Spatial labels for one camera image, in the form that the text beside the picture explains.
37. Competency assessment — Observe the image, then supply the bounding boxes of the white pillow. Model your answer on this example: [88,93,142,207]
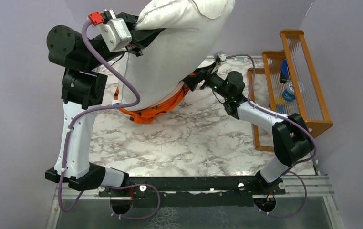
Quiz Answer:
[118,0,235,111]

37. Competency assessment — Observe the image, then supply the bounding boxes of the aluminium table frame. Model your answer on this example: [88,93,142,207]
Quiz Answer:
[45,57,346,229]

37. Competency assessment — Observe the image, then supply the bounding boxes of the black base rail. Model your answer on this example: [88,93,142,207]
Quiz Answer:
[98,176,286,208]

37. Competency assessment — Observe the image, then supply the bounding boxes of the wooden tiered rack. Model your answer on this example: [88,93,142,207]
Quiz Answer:
[247,29,333,138]

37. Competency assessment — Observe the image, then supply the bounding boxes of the yellow blue small item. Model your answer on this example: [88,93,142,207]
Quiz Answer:
[275,97,286,114]

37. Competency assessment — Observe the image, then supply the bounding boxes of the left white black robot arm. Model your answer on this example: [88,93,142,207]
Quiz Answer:
[45,12,162,196]

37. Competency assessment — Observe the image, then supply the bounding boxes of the orange patterned pillowcase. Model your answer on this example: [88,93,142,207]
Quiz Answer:
[119,65,198,124]

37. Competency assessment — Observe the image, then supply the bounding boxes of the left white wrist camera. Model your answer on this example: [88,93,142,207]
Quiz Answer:
[97,10,131,52]

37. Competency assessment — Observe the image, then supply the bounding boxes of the blue white tape roll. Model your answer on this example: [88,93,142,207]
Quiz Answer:
[281,81,296,102]

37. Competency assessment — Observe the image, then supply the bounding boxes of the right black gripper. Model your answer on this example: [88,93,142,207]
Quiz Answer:
[181,62,231,100]

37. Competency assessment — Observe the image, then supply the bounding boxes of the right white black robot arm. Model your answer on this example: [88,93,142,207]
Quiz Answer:
[183,66,315,194]

